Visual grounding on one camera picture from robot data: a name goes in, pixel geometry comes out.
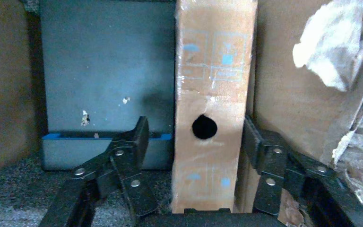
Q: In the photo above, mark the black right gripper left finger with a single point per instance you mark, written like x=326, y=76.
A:
x=131, y=169

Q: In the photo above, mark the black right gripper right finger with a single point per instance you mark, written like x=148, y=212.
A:
x=272, y=163

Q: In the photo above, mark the small brown cardboard box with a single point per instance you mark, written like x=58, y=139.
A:
x=209, y=78

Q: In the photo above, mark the open brown cardboard carton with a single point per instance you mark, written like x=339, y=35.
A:
x=281, y=94

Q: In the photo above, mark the dark foam pad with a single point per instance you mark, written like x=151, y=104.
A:
x=106, y=62

